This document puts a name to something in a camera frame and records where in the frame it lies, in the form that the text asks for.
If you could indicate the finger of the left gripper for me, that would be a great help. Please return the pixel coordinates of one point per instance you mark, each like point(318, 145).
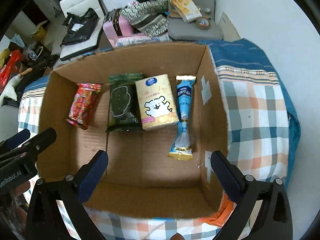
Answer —
point(14, 141)
point(31, 147)

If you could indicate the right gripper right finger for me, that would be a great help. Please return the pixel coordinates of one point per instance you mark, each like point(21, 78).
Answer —
point(240, 189)

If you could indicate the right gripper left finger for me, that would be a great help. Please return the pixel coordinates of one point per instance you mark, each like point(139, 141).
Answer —
point(77, 189)

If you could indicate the orange snack packet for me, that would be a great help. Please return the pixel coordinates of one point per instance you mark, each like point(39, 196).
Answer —
point(221, 216)

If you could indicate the red snack packet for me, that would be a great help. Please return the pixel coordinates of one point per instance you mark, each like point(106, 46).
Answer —
point(82, 105)

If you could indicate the blue ice cream wrapper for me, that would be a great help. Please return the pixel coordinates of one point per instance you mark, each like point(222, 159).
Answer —
point(181, 148)

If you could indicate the green snack packet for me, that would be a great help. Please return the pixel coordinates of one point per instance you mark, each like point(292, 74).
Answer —
point(124, 107)

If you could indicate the yellow tissue pack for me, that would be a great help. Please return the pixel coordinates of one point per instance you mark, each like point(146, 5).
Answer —
point(156, 102)

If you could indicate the white goose plush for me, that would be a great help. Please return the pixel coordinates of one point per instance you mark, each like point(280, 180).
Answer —
point(9, 89)

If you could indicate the plaid checkered tablecloth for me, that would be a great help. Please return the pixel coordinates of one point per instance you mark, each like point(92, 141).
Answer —
point(113, 225)

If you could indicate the red plastic bag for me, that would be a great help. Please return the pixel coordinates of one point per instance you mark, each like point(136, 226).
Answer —
point(10, 67)

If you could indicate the yellow cloth pile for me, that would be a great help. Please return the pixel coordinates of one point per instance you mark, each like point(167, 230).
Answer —
point(3, 56)

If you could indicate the yellow bin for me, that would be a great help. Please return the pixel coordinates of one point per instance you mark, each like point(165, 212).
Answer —
point(40, 32)

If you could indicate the open cardboard box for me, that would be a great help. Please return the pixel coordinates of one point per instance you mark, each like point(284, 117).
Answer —
point(141, 181)

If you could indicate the black plastic bag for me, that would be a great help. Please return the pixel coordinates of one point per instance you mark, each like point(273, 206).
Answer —
point(79, 28)

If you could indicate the blue bed sheet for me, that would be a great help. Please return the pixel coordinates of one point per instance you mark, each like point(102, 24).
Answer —
point(262, 62)

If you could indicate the pink suitcase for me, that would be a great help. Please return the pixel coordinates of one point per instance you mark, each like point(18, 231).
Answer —
point(115, 26)

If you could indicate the white leather chair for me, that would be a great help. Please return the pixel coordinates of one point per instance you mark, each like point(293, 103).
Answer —
point(79, 7)

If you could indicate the floral blue white bag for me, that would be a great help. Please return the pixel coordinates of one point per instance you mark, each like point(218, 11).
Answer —
point(137, 39)

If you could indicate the black white patterned bag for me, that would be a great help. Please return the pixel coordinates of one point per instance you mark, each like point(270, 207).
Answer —
point(148, 17)

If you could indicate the tape roll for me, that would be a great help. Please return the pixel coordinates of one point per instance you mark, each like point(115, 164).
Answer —
point(203, 23)

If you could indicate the yellow snack box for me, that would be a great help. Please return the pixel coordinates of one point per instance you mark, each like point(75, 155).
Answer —
point(187, 10)

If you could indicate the grey padded chair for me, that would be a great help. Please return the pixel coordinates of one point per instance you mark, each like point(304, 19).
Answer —
point(182, 31)

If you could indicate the white board against wall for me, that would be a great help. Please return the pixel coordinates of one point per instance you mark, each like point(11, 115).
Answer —
point(230, 33)

